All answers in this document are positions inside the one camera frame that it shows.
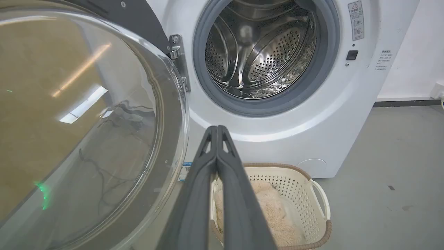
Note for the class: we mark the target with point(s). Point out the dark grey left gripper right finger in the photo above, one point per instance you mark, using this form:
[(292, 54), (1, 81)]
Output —
[(239, 215)]

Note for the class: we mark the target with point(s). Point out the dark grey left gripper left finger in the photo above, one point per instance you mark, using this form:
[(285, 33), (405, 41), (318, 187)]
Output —
[(194, 215)]

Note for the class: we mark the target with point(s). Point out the round glass washing machine door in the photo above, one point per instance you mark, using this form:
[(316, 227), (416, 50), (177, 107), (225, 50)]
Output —
[(86, 121)]

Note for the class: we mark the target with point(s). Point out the white front-load washing machine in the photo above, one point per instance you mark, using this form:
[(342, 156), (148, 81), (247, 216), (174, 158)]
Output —
[(312, 121)]

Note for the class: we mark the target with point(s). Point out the chrome door hinge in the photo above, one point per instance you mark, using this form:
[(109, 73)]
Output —
[(178, 59)]

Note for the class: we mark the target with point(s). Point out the black door latch socket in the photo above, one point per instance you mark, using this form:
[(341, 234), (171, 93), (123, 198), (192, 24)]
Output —
[(351, 55)]

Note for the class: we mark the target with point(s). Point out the fluffy cream plush fabric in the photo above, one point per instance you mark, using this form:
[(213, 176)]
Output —
[(277, 215)]

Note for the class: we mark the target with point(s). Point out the blue and white energy sticker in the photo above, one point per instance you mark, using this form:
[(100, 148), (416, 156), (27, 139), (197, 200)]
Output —
[(185, 171)]

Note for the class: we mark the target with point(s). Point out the cream perforated laundry basket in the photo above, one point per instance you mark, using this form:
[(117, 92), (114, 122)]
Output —
[(305, 198)]

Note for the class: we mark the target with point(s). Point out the stainless steel perforated drum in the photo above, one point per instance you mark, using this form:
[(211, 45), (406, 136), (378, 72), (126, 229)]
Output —
[(260, 48)]

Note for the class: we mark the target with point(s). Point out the warning label sticker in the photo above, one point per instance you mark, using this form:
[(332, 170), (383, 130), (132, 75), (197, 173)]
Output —
[(356, 20)]

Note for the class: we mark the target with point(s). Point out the white wall socket box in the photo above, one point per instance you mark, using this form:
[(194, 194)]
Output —
[(437, 91)]

